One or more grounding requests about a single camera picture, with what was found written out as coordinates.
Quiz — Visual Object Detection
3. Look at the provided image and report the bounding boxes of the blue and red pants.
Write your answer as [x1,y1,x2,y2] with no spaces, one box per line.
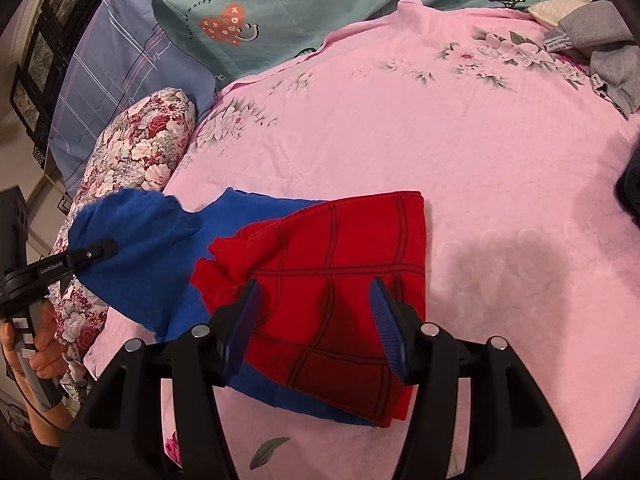
[67,187,427,428]

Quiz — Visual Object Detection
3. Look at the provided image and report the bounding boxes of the teal printed quilt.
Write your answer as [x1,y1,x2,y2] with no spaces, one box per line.
[115,0,581,86]

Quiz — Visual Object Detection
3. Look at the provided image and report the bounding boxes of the dark cloth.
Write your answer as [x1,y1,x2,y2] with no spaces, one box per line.
[615,145,640,221]

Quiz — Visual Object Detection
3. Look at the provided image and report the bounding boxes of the grey garment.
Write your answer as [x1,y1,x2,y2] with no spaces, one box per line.
[544,0,640,117]

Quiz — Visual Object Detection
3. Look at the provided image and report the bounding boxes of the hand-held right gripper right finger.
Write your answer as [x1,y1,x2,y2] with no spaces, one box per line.
[369,276,583,480]

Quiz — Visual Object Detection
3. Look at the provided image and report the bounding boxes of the person's left forearm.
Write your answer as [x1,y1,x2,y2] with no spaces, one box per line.
[17,385,77,448]

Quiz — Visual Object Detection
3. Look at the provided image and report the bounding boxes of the floral rose pillow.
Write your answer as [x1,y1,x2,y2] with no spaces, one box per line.
[50,87,197,401]

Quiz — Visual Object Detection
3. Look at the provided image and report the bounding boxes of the pink floral bedsheet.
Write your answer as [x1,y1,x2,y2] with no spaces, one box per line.
[82,0,640,480]

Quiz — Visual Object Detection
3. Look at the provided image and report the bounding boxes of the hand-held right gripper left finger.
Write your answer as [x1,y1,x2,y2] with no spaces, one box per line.
[52,277,263,480]

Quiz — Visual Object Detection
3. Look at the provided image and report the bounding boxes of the blue plaid pillow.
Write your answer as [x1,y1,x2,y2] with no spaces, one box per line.
[47,0,218,193]

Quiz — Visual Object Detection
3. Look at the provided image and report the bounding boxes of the person's left hand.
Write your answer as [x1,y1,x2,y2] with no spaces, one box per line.
[0,301,69,401]

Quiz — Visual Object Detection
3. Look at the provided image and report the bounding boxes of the black framed picture panel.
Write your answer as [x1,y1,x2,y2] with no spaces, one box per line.
[9,0,133,161]

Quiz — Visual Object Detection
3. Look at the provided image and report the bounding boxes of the cream quilted cushion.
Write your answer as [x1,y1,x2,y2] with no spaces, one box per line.
[527,0,588,28]

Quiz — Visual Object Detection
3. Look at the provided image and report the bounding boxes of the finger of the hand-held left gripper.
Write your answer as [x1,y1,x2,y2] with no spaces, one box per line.
[64,239,120,275]

